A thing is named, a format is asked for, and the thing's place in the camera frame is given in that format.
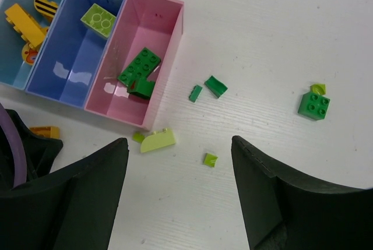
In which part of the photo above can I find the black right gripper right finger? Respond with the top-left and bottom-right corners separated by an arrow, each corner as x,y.
231,136 -> 372,249

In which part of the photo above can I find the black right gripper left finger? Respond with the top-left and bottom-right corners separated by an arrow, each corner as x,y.
1,138 -> 129,249

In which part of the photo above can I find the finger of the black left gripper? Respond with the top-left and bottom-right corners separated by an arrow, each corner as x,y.
1,107 -> 63,189

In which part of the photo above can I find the yellow square brick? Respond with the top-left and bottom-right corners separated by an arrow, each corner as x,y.
29,126 -> 60,139

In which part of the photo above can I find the yellow butterfly round brick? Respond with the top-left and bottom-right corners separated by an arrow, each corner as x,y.
22,44 -> 38,66

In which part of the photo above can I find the dark green heart brick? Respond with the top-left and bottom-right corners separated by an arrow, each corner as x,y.
127,77 -> 156,100

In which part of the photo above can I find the yellow curved studded brick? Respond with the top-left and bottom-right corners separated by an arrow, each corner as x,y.
5,3 -> 49,51

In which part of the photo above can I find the dark green plate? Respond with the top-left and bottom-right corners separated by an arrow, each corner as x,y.
117,47 -> 161,87

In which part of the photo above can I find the yellow black striped brick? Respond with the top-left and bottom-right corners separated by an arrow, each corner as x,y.
33,0 -> 58,23

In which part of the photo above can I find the light green 2x2 brick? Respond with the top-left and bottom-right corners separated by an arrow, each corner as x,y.
80,3 -> 116,40

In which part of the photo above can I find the small lime curved brick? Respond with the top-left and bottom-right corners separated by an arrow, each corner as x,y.
203,153 -> 218,167

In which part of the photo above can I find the purple blue container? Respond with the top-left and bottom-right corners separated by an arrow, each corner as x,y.
26,0 -> 124,108

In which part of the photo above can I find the small lime brick by bin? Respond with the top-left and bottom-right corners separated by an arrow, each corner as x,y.
132,132 -> 145,143

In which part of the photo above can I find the dark green 2x2 brick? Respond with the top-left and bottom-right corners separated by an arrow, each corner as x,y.
298,91 -> 330,121

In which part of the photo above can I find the pale green curved brick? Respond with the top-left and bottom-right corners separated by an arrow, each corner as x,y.
140,128 -> 176,153

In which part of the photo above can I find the small lime round piece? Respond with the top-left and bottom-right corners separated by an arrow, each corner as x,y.
310,83 -> 326,96

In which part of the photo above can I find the dark green curved brick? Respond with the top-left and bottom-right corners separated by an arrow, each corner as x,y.
204,76 -> 228,98

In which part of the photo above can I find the dark green small brick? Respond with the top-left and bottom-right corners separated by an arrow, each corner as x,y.
188,84 -> 203,103

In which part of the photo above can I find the pink container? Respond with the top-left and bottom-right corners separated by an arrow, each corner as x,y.
85,0 -> 184,130

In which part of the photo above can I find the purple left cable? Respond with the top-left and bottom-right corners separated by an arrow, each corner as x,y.
0,107 -> 29,188

